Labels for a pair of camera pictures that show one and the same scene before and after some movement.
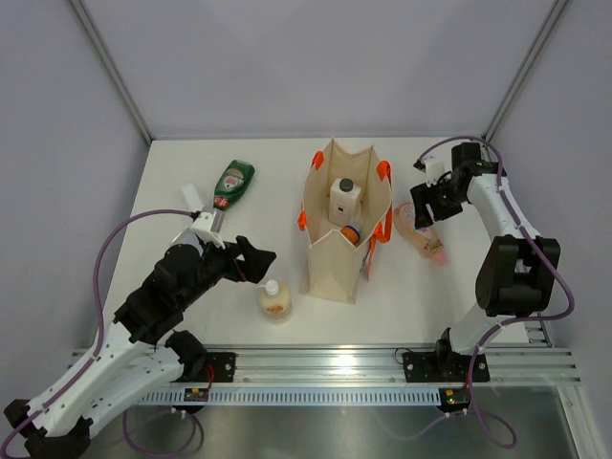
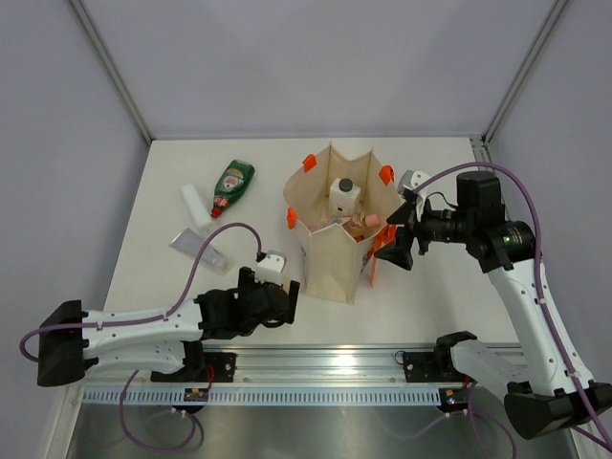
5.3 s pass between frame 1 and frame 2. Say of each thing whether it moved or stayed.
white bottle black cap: stayed
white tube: stayed
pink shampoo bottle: moved
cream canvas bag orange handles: moved
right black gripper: moved
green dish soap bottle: stayed
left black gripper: moved
